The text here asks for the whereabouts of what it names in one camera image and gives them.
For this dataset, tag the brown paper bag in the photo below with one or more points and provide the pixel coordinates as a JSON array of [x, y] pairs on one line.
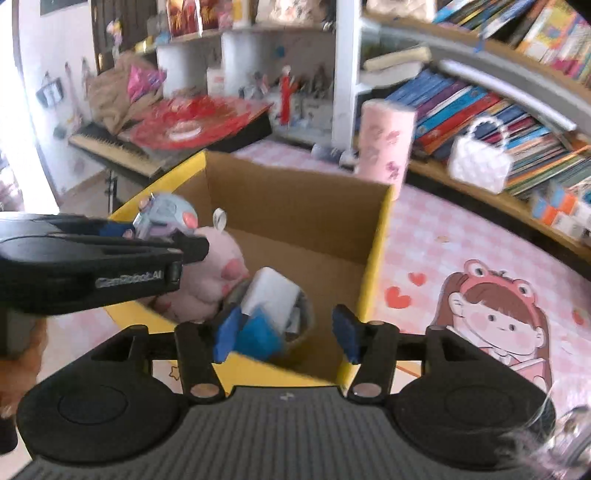
[[111, 99]]

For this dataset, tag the white charger block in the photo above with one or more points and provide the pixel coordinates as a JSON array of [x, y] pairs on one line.
[[272, 288]]

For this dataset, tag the grey mouse toy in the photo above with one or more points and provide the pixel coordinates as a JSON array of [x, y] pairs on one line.
[[168, 214]]

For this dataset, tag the pink printed table mat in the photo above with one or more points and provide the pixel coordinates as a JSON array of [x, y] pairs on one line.
[[438, 240]]

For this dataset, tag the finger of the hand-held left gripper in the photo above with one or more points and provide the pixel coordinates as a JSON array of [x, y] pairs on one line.
[[115, 230], [138, 251]]

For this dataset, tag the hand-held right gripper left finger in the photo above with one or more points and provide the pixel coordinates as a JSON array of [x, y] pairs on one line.
[[228, 332]]

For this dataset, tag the round dark container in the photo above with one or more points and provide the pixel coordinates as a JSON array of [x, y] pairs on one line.
[[302, 318]]

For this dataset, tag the black piano keyboard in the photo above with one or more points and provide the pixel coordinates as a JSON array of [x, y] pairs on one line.
[[115, 147]]

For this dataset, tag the red figurine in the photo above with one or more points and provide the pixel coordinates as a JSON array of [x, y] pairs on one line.
[[286, 99]]

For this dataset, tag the pale lying book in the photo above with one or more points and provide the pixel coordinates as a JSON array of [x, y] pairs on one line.
[[397, 56], [390, 74]]

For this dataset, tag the orange and white box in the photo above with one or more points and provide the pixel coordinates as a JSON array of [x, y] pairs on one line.
[[551, 214], [572, 201]]

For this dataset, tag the row of colourful books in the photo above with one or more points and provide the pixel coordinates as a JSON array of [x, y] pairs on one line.
[[508, 115], [531, 27]]

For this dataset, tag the white bookshelf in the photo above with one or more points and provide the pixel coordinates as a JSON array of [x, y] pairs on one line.
[[344, 92]]

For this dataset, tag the pink cylinder container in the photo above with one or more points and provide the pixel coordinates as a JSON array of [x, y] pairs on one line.
[[385, 143]]

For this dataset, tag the pink plush toy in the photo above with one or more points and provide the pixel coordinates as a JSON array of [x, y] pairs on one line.
[[217, 272]]

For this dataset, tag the clear glass object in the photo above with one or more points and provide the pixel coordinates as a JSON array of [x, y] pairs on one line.
[[558, 429]]

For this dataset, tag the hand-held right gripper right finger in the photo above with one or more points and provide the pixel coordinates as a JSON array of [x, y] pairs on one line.
[[346, 332]]

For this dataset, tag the yellow cardboard box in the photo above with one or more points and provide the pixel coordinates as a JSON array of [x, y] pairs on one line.
[[300, 221]]

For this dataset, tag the cream quilted bag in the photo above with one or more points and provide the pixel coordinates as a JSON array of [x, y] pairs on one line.
[[401, 7]]

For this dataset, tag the small blue block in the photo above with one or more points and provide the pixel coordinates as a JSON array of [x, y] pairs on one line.
[[258, 339]]

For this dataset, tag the red packets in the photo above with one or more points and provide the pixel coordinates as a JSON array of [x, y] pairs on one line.
[[189, 16]]

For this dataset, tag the white quilted handbag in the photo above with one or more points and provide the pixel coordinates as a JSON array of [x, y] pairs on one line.
[[480, 159]]

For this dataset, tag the pink wrapper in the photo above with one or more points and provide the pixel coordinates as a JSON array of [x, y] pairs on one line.
[[145, 83]]

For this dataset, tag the white tape roll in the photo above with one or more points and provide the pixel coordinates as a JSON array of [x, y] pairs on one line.
[[185, 130]]

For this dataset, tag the person's left hand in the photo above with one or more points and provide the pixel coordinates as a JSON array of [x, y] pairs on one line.
[[32, 364]]

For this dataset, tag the white box with red label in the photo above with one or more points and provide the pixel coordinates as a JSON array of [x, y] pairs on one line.
[[215, 83]]

